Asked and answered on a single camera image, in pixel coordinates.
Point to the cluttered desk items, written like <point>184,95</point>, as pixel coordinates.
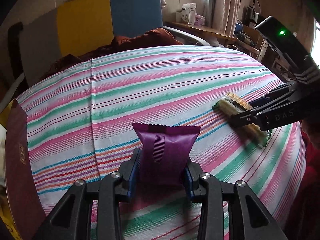
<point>253,43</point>

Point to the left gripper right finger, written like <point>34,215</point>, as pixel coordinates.
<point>248,217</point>

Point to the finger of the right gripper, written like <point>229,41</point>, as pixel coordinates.
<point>259,119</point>
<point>286,94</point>

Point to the gold metal tin box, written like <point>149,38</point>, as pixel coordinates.
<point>24,203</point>

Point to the white bed rail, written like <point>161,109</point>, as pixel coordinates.
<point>187,37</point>

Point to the wooden side shelf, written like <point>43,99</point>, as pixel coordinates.
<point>202,30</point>

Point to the white boxes on shelf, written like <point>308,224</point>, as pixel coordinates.
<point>188,15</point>

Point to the pink patterned curtain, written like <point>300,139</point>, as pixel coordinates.
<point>225,16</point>

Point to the person's right hand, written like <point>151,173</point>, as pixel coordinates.
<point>310,127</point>

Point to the grey yellow blue headboard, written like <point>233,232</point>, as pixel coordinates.
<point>81,26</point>

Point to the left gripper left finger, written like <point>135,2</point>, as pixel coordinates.
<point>115,188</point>

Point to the dark red blanket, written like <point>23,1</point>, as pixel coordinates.
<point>154,38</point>

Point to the striped bed sheet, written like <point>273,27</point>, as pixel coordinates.
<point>80,120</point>

